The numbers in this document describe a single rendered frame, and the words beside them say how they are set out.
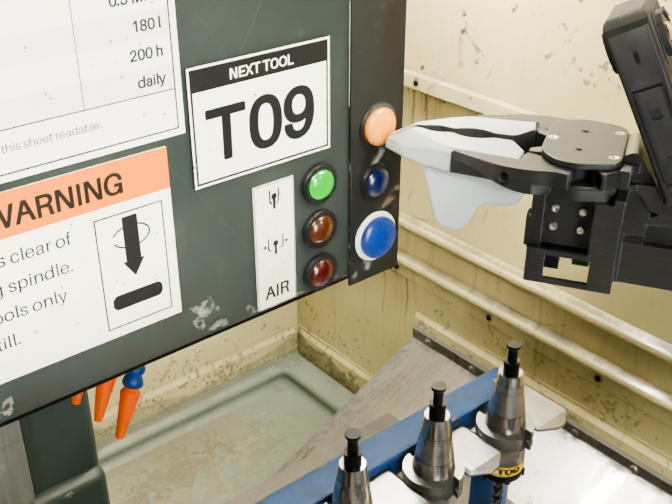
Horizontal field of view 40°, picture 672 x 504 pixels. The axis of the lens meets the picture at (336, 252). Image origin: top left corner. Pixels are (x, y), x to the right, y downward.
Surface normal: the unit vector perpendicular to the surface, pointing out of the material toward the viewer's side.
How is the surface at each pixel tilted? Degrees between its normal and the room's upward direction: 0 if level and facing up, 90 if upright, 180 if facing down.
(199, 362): 90
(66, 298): 90
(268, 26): 90
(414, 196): 89
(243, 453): 0
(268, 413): 0
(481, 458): 0
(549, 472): 24
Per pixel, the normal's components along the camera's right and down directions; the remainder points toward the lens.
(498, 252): -0.77, 0.31
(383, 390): -0.32, -0.67
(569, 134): 0.00, -0.88
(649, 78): -0.39, 0.45
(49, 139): 0.64, 0.37
